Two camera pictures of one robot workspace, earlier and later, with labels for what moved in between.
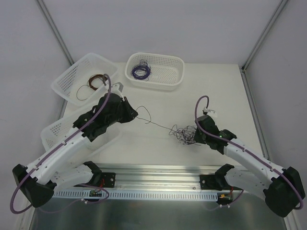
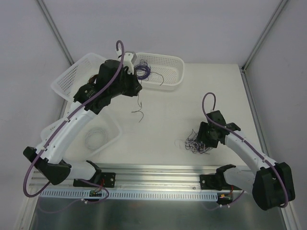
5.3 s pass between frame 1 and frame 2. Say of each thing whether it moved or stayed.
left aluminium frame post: stayed
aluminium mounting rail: stayed
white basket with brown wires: stayed
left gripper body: moved
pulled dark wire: moved
